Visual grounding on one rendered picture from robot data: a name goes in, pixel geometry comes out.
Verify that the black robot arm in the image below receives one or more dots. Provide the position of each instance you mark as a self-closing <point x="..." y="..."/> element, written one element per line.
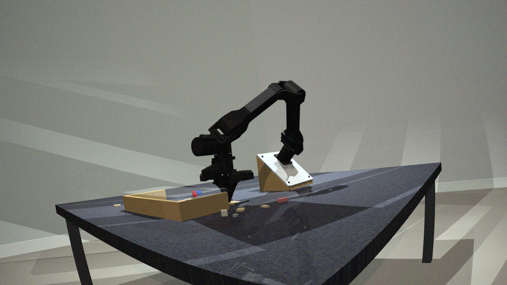
<point x="236" y="122"/>

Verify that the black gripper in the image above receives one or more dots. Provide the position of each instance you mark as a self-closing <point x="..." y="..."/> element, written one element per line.
<point x="230" y="180"/>

